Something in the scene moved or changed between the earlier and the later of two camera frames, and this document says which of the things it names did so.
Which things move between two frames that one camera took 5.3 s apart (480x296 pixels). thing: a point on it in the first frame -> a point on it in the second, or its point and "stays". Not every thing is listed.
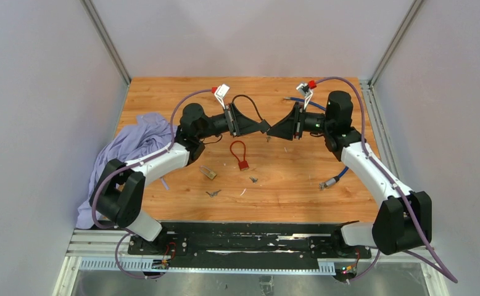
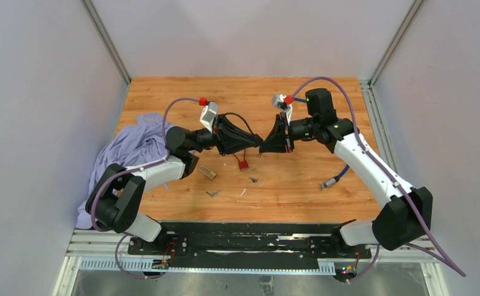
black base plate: x=247 y=246 stays
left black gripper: x=240 y=125 -> x=229 y=138
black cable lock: x=264 y=125 -> x=230 y=138
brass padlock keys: x=214 y=193 stays
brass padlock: x=211 y=174 stays
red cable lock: x=244 y=165 stays
